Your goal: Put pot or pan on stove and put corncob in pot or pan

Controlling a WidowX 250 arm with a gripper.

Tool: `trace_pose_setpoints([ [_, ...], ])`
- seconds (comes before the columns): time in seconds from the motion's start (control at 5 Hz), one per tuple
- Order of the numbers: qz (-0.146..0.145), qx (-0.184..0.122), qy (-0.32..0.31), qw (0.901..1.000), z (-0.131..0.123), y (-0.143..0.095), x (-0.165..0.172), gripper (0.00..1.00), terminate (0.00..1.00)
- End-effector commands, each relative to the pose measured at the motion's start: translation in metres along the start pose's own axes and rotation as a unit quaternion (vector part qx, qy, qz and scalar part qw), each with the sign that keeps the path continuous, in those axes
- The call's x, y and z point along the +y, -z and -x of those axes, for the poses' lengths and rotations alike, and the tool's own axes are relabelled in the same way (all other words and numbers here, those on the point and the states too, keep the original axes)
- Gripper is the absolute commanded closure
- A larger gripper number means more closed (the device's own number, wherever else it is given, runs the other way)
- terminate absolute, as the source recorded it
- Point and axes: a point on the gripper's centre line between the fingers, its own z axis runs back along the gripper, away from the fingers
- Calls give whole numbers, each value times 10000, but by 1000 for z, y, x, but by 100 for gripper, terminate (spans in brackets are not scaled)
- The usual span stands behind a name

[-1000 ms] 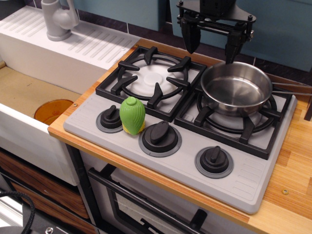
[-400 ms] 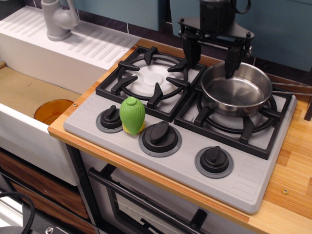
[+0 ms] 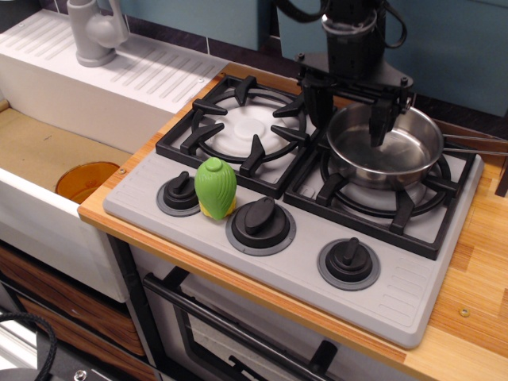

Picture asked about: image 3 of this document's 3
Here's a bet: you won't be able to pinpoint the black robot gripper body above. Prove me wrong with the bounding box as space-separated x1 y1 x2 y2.
294 13 413 108

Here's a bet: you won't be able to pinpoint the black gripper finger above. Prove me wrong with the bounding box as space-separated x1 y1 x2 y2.
369 98 398 146
301 77 334 129

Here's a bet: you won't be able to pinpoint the stainless steel pan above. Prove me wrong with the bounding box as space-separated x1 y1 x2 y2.
326 103 507 191

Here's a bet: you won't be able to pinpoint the green toy corncob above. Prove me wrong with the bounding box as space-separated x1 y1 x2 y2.
194 157 237 220

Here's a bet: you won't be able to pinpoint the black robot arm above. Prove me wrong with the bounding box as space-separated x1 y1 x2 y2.
276 1 413 147

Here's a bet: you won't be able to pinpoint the black middle stove knob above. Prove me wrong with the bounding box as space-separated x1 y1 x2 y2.
225 197 296 256

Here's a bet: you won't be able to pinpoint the black stove knob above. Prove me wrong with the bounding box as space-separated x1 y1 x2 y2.
156 171 200 217
317 237 381 291
225 197 296 256

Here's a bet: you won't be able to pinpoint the black right stove knob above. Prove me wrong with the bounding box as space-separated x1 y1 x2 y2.
317 237 381 291

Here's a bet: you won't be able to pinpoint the grey toy stove top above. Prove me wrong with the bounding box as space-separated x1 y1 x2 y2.
102 74 485 350

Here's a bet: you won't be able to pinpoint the black left stove knob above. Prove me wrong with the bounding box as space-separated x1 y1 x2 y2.
156 171 200 217

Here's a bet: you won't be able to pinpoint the black left burner grate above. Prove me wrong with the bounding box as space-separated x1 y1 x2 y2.
156 75 318 198

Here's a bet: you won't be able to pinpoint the black burner grate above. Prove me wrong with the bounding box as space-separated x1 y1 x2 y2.
284 140 483 260
156 75 318 198

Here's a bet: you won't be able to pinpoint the black right burner grate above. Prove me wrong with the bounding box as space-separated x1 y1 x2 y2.
284 140 483 260

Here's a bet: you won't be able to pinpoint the grey toy faucet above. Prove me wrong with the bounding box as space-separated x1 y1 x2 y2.
67 0 129 67

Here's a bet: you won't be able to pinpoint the orange plastic drain disc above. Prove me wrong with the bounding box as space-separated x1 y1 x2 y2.
55 161 119 204

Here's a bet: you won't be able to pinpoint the white toy sink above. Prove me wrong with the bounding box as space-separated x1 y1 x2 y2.
1 10 226 302

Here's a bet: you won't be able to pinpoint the toy oven door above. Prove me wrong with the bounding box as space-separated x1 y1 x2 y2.
132 248 410 380

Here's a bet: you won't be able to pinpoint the wooden drawer fronts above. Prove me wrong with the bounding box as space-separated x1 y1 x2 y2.
1 241 156 380

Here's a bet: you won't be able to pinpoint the black braided cable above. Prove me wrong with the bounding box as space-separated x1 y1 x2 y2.
0 311 59 381

